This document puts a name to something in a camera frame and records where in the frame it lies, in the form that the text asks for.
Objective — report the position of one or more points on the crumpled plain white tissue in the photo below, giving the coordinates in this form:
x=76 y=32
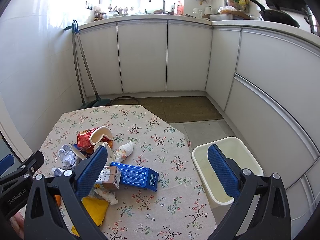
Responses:
x=107 y=196

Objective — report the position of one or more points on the blue cardboard box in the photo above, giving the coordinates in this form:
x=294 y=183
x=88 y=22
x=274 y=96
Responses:
x=140 y=177

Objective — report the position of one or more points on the floral tablecloth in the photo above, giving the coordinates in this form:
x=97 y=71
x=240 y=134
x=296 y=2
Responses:
x=162 y=155

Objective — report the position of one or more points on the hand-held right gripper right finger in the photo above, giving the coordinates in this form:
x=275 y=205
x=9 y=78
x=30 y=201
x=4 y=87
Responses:
x=222 y=172

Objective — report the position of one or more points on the black wall hook rack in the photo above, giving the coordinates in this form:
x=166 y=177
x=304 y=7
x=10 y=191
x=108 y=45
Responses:
x=88 y=5

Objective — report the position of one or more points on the metal kitchen faucet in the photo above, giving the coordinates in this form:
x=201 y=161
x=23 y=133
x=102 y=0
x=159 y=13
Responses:
x=163 y=5

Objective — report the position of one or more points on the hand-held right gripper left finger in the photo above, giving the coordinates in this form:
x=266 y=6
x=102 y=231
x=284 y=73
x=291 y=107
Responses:
x=92 y=170

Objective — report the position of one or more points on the metal tray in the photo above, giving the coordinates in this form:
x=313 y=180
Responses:
x=221 y=17

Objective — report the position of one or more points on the crushed red noodle cup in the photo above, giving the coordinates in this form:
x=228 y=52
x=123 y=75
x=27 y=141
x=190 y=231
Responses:
x=85 y=138

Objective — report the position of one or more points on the brown milk carton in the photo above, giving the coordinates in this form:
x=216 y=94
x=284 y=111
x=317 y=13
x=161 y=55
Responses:
x=111 y=180

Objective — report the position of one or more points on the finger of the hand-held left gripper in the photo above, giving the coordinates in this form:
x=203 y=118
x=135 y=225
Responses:
x=6 y=164
x=30 y=165

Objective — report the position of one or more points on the black frying pan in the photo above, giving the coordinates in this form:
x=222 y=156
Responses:
x=280 y=17

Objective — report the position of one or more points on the clear glass jar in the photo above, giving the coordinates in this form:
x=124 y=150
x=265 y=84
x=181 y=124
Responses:
x=197 y=13

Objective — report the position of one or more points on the yellow plastic bag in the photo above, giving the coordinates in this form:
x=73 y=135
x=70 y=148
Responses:
x=97 y=210

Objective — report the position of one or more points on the white sink base cabinet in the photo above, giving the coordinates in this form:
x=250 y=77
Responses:
x=142 y=55

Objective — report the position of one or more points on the teal wall hook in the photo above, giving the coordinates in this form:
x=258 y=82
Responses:
x=72 y=26

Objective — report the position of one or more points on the white drawer base cabinet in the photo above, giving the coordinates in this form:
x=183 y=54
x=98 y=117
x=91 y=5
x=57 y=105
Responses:
x=262 y=67

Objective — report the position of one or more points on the crumpled white paper ball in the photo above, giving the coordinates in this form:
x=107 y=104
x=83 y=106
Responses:
x=67 y=155

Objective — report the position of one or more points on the white pitcher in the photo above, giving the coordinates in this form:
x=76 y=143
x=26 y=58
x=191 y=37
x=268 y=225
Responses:
x=208 y=10

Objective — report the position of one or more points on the metal exhaust pipe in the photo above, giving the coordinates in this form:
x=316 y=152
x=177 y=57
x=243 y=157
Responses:
x=313 y=20

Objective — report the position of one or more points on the red-capped drink bottle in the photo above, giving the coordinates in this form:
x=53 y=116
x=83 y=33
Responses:
x=180 y=8

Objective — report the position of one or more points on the printed white tissue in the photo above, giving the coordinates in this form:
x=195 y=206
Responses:
x=125 y=150

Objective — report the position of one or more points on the pile of snack bags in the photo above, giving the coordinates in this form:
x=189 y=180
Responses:
x=237 y=3

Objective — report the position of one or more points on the brown floor mat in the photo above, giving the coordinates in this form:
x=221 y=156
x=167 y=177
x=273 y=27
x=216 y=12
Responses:
x=152 y=108
x=190 y=108

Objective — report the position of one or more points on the white plastic bin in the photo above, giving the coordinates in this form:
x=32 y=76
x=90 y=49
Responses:
x=200 y=160

